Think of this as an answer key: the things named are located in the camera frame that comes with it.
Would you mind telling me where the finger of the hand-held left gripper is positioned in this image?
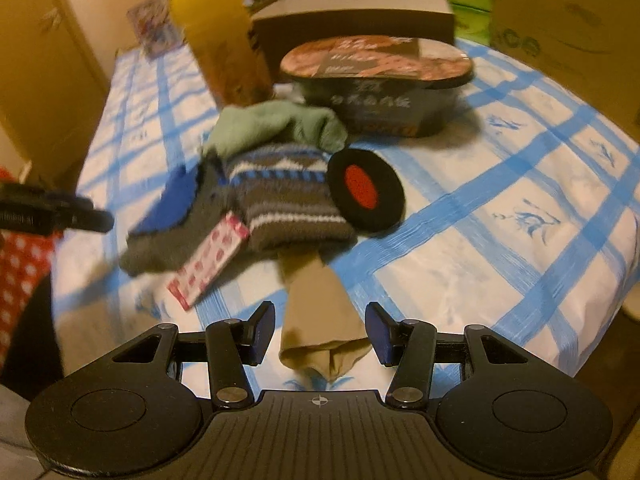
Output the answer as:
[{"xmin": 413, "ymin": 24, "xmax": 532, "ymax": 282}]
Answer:
[{"xmin": 0, "ymin": 182, "xmax": 115, "ymax": 235}]

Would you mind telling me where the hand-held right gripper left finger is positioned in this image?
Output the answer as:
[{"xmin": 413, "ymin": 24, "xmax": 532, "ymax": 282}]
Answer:
[{"xmin": 112, "ymin": 301, "xmax": 276, "ymax": 409}]

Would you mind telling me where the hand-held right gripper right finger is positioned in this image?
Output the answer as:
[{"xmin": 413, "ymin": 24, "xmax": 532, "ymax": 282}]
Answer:
[{"xmin": 365, "ymin": 301, "xmax": 529, "ymax": 409}]

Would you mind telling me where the beige stocking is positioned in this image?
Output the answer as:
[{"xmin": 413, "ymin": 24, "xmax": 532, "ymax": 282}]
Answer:
[{"xmin": 277, "ymin": 250, "xmax": 374, "ymax": 382}]

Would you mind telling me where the grey fluffy sock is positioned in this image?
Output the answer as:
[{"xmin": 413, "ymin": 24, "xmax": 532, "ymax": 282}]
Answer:
[{"xmin": 120, "ymin": 157, "xmax": 242, "ymax": 277}]

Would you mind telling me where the grey blue patterned sock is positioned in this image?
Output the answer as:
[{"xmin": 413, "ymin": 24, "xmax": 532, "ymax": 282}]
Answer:
[{"xmin": 222, "ymin": 142, "xmax": 359, "ymax": 254}]

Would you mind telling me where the black round pad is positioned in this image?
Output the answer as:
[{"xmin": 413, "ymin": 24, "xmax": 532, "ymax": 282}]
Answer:
[{"xmin": 327, "ymin": 147, "xmax": 406, "ymax": 234}]

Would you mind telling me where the light green fluffy sock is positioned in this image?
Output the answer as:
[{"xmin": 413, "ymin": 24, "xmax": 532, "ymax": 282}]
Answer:
[{"xmin": 204, "ymin": 100, "xmax": 349, "ymax": 159}]

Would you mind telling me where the red white patterned bag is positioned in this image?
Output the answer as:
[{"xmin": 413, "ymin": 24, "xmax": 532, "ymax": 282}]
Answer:
[{"xmin": 0, "ymin": 165, "xmax": 67, "ymax": 357}]

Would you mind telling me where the pink white sachet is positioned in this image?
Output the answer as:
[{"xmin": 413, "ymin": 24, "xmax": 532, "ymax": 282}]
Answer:
[{"xmin": 167, "ymin": 212, "xmax": 251, "ymax": 311}]

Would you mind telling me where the blue checked tablecloth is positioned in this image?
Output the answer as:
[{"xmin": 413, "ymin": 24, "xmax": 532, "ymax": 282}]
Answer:
[{"xmin": 52, "ymin": 40, "xmax": 640, "ymax": 392}]

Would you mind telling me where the instant meal bowl, printed lid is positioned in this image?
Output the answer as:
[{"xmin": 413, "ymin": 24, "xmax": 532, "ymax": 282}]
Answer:
[{"xmin": 279, "ymin": 37, "xmax": 476, "ymax": 139}]

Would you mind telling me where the orange juice bottle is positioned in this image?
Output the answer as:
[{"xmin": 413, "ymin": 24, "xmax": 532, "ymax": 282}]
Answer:
[{"xmin": 170, "ymin": 0, "xmax": 276, "ymax": 109}]

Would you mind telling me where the large brown cardboard box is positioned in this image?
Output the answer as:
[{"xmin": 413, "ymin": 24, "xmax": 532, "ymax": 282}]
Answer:
[{"xmin": 489, "ymin": 0, "xmax": 640, "ymax": 127}]

